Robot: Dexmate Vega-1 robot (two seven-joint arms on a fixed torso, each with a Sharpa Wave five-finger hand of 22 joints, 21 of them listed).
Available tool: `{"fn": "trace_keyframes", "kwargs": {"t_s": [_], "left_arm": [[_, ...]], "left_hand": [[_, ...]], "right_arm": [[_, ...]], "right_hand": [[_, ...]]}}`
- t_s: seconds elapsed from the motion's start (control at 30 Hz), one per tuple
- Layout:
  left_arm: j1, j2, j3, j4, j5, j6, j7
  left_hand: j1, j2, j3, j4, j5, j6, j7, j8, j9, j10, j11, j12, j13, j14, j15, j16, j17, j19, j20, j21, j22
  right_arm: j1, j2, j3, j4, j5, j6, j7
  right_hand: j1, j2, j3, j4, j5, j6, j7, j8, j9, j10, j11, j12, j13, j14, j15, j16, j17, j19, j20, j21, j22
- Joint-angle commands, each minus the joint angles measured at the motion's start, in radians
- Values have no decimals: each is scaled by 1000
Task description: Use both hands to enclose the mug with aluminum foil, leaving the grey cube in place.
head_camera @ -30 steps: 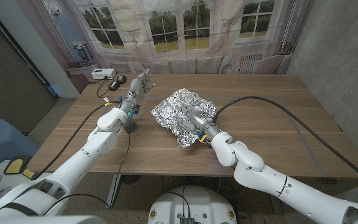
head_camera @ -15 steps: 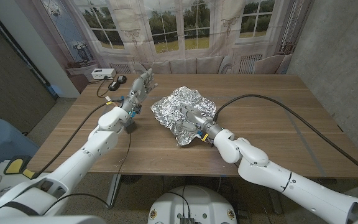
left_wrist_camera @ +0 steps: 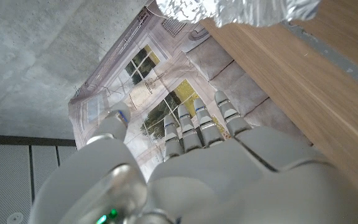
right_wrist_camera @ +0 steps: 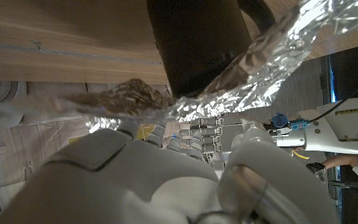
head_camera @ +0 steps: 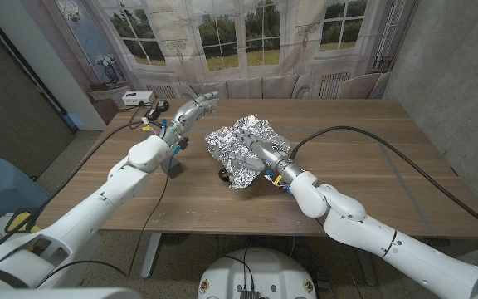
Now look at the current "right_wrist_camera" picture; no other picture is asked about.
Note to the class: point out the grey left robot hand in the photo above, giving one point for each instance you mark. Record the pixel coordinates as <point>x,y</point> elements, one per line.
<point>213,133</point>

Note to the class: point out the person black gloved hand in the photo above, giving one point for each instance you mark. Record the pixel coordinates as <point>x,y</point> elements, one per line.
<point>316,170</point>

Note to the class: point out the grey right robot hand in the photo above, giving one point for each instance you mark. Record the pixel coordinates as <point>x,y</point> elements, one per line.
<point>120,186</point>

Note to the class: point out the aluminum foil sheet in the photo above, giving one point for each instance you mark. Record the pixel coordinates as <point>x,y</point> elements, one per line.
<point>259,87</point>

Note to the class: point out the black mug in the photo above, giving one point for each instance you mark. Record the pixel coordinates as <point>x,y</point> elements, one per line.
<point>197,46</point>

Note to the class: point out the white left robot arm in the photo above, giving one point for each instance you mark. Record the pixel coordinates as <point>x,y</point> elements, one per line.
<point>343,130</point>

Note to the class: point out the person bare forearm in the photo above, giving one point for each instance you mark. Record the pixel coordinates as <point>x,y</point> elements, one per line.
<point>340,161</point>

